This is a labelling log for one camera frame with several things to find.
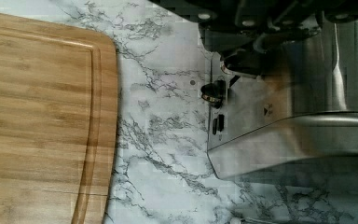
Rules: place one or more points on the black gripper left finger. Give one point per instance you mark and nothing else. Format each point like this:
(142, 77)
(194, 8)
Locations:
(256, 57)

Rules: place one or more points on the stainless steel toaster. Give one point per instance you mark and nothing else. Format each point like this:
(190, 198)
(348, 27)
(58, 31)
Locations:
(302, 112)

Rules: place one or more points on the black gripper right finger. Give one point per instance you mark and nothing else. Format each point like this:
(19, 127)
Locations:
(342, 15)

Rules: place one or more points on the bamboo cutting board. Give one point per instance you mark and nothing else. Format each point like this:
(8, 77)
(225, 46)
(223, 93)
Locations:
(58, 122)

